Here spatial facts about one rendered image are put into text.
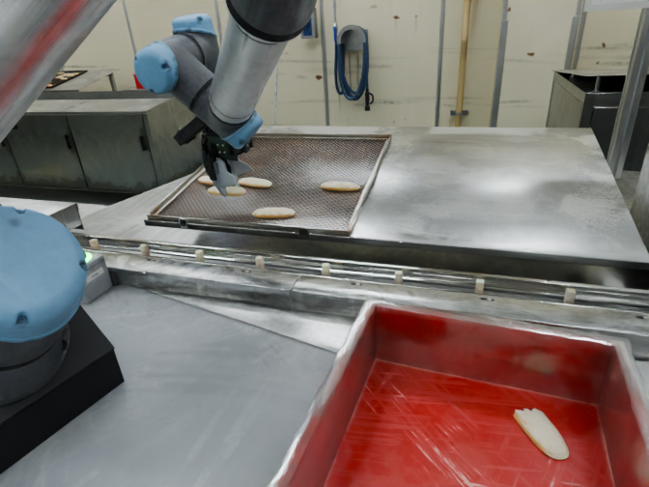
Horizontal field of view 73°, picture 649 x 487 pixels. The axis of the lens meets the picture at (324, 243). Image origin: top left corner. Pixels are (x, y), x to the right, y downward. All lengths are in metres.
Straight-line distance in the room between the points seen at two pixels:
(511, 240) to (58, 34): 0.77
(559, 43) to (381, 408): 3.75
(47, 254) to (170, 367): 0.32
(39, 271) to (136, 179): 3.38
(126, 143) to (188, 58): 2.99
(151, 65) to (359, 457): 0.65
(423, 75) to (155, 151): 2.48
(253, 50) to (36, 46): 0.22
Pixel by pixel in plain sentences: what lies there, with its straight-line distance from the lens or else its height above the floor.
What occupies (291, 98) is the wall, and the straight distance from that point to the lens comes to 4.79.
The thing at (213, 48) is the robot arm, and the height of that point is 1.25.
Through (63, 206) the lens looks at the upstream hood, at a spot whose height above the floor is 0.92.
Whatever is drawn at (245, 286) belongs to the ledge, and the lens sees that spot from 0.82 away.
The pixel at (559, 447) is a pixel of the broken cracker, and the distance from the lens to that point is 0.61.
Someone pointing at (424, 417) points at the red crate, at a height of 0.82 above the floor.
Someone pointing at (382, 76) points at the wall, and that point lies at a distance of 4.49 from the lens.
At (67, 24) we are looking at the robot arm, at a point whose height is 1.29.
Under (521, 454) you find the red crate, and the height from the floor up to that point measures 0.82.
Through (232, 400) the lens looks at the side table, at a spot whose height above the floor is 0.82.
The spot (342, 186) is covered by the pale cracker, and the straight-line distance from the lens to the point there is 1.07.
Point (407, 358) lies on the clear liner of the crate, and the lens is 0.66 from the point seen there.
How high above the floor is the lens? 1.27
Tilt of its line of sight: 26 degrees down
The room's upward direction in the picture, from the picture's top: 4 degrees counter-clockwise
